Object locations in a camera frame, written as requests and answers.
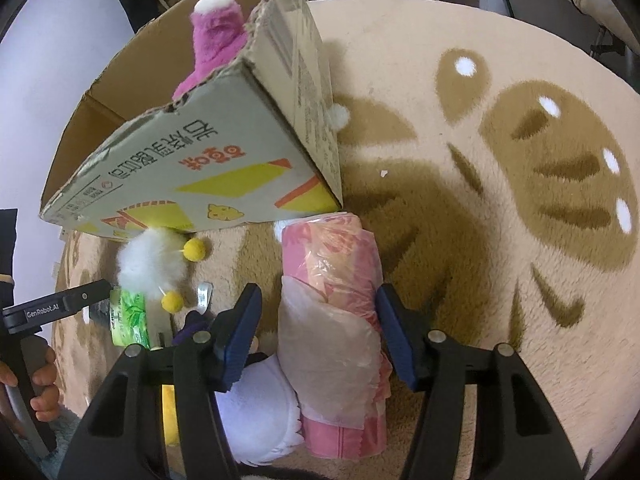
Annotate beige rug brown pattern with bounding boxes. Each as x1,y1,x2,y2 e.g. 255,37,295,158
50,0,640,480

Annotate green tissue packet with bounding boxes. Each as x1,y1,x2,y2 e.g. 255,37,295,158
107,285,152,350

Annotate black stand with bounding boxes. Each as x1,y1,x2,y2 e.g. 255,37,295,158
589,24,627,59

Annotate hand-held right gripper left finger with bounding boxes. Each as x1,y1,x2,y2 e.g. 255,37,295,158
70,282,264,480

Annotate printed cardboard box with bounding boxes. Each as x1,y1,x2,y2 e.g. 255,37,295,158
39,0,346,241

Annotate purple plush toy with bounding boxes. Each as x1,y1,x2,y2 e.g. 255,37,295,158
172,0,249,104

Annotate white plush toy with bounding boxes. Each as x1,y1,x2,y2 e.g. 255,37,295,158
215,350,306,467

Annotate person's left hand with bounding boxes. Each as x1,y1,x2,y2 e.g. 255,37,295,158
0,346,60,433

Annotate white fluffy toy yellow balls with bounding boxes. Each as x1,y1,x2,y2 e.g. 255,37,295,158
116,227,207,313

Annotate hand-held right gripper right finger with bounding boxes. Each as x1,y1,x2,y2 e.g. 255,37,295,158
376,283,587,480

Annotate pink towel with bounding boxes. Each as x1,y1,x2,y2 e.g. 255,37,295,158
276,212,394,461

